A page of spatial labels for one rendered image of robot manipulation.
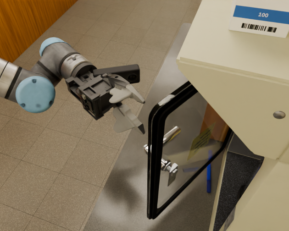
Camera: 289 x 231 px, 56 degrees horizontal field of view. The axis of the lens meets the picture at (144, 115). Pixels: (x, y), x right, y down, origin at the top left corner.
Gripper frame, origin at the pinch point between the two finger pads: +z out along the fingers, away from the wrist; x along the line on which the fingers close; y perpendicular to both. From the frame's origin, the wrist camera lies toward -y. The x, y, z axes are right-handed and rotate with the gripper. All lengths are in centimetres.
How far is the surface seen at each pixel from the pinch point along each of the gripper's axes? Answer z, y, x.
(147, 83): -99, -96, -120
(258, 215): 28.6, 5.8, 8.4
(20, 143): -117, 15, -120
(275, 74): 23.1, 7.9, 31.3
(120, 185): -1.6, 7.8, -25.8
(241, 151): 16.9, -20.0, -17.0
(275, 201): 28.9, 5.6, 13.4
